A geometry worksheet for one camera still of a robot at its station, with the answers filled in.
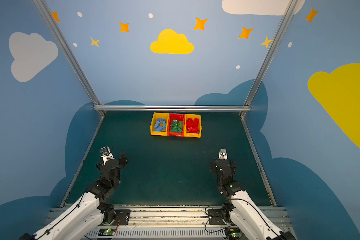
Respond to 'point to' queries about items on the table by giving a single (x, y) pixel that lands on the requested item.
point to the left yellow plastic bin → (156, 115)
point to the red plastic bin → (180, 117)
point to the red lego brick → (192, 126)
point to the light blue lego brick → (160, 125)
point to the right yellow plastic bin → (186, 133)
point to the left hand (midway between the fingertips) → (116, 153)
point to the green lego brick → (177, 127)
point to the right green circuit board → (236, 232)
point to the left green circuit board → (106, 232)
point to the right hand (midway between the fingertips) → (224, 158)
